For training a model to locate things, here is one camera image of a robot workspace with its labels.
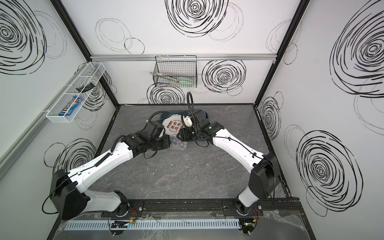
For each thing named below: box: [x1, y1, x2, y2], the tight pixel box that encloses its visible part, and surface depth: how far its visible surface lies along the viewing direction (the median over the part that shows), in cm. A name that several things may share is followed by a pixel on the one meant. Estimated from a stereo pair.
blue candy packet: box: [58, 96, 82, 116], surface depth 72 cm
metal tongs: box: [149, 72, 181, 82], surface depth 88 cm
